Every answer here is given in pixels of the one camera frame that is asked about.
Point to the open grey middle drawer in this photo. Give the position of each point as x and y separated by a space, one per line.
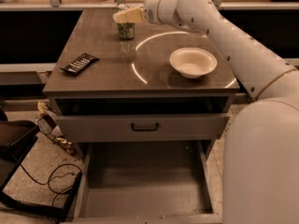
145 183

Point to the black chair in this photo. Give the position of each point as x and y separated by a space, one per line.
16 140

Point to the green soda can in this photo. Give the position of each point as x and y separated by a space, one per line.
126 30

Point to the crumpled wrapper on floor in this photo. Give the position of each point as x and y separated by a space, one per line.
49 127

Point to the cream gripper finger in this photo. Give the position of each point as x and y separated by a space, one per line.
129 15

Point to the black snack bar wrapper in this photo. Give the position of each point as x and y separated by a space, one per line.
79 64

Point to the grey drawer cabinet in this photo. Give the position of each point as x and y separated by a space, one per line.
134 77

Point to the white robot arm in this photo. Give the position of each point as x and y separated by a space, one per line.
261 150

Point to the black drawer handle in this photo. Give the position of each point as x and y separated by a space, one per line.
145 127

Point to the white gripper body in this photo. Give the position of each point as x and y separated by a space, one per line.
150 14

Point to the grey metal rail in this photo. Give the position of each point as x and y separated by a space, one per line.
235 5

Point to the white paper bowl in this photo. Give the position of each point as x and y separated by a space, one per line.
193 62

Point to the upper grey drawer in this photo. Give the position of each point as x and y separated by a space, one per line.
130 128

